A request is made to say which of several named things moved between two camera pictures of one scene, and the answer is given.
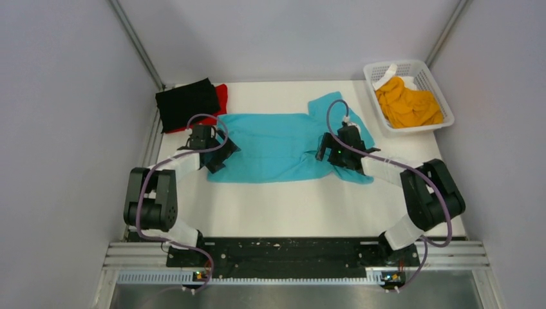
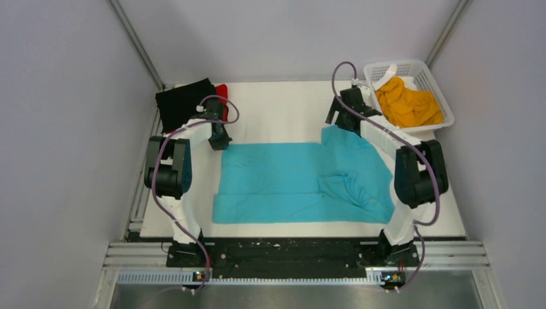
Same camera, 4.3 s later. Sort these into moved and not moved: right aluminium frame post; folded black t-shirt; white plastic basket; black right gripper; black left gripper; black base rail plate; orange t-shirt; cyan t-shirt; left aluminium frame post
Moved: black right gripper; black left gripper; cyan t-shirt
Not moved: folded black t-shirt; black base rail plate; left aluminium frame post; orange t-shirt; right aluminium frame post; white plastic basket
